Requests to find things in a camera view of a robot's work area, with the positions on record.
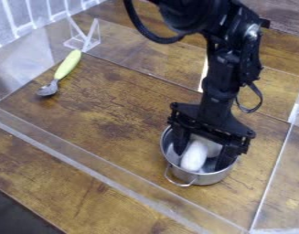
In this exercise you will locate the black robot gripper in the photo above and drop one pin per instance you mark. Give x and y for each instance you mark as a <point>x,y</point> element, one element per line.
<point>209,119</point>

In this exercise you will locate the white plush mushroom red cap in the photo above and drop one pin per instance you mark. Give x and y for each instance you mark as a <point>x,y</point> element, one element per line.
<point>199,151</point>

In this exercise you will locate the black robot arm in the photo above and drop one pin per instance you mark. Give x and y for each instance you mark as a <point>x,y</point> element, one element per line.
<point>231,28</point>

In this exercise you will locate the silver metal pot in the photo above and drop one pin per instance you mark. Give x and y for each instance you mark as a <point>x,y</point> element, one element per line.
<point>181,177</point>

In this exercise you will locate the black strip on table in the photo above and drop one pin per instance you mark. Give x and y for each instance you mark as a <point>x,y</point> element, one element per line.
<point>264,23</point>

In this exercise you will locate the clear acrylic triangular stand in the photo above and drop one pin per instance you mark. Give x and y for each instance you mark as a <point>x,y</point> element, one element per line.
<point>82,41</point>

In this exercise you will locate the clear acrylic enclosure wall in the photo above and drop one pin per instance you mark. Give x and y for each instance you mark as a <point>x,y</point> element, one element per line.
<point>272,217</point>

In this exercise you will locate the yellow-green handled metal spoon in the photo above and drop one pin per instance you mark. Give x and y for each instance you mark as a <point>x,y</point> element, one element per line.
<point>65,67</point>

